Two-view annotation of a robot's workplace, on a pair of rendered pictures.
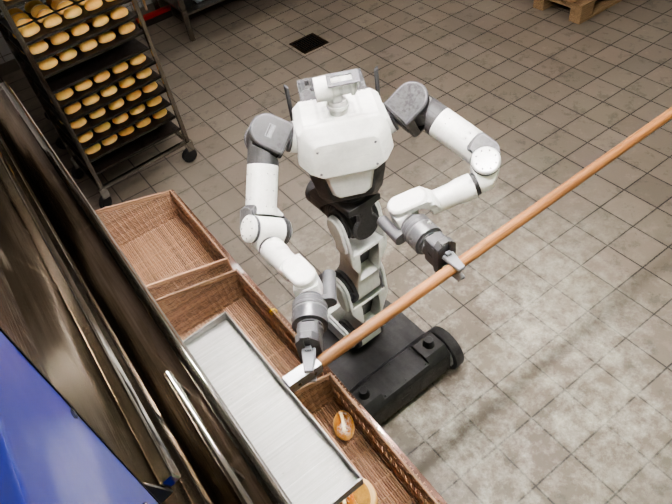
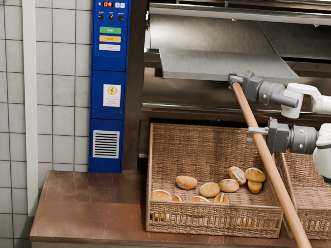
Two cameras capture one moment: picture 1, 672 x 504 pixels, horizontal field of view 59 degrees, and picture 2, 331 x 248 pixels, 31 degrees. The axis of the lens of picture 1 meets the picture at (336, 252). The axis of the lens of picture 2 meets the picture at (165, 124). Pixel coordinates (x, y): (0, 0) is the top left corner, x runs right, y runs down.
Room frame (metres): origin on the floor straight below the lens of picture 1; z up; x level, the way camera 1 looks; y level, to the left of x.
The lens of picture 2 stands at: (1.40, -1.97, 2.03)
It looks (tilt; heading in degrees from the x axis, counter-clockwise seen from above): 25 degrees down; 114
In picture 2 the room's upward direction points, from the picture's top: 5 degrees clockwise
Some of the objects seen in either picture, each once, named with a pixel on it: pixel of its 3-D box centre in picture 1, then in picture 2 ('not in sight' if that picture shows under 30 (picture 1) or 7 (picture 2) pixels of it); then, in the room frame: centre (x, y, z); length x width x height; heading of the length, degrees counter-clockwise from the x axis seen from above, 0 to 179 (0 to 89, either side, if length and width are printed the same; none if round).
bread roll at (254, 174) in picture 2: not in sight; (254, 173); (0.82, 0.39, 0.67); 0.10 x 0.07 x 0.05; 178
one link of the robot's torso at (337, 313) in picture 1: (354, 319); not in sight; (1.56, -0.02, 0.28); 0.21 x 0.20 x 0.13; 30
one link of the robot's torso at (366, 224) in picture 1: (340, 200); not in sight; (1.52, -0.05, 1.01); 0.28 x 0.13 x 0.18; 30
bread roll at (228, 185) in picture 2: not in sight; (228, 184); (0.73, 0.32, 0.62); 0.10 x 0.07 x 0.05; 30
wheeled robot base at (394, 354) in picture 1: (360, 335); not in sight; (1.54, -0.04, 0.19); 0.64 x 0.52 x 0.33; 30
